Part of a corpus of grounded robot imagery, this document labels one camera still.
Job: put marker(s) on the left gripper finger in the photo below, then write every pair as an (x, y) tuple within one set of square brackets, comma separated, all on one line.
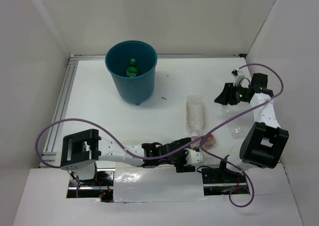
[(192, 147), (184, 168)]

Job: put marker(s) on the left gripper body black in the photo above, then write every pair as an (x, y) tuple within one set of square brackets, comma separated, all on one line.
[(179, 161)]

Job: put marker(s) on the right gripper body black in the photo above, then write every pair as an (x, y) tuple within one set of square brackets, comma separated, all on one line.
[(240, 92)]

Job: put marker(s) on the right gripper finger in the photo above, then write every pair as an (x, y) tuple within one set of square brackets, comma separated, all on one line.
[(227, 90), (224, 100)]

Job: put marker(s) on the green soda bottle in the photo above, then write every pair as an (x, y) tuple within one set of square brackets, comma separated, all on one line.
[(132, 70)]

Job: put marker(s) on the clear bottle front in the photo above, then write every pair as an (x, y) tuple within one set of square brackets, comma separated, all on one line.
[(209, 160)]

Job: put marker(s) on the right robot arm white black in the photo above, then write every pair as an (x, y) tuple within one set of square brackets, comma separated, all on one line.
[(266, 140)]

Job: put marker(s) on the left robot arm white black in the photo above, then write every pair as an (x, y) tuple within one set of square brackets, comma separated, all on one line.
[(81, 151)]

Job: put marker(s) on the teal plastic bin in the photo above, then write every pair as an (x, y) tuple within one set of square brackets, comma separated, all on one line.
[(138, 89)]

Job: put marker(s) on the red cap red label bottle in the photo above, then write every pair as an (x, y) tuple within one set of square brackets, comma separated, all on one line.
[(210, 142)]

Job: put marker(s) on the clear bottle white cap right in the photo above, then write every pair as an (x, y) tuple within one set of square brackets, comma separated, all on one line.
[(236, 127)]

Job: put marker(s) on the large clear square bottle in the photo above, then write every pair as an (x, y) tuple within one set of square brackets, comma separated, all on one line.
[(194, 115)]

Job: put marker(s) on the silver tape sheet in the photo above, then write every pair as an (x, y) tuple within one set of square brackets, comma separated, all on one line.
[(161, 184)]

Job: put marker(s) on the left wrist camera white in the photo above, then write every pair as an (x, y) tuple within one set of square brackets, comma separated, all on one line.
[(194, 157)]

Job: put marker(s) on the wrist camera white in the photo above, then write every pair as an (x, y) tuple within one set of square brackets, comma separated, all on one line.
[(238, 75), (194, 157)]

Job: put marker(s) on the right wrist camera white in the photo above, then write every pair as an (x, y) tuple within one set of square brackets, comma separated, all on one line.
[(238, 75)]

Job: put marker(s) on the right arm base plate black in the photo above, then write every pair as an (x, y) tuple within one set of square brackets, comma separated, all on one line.
[(221, 182)]

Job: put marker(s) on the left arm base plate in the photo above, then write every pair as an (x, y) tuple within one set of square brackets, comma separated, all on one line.
[(101, 187)]

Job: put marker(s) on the aluminium frame rail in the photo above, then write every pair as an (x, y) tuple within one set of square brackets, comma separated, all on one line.
[(88, 93)]

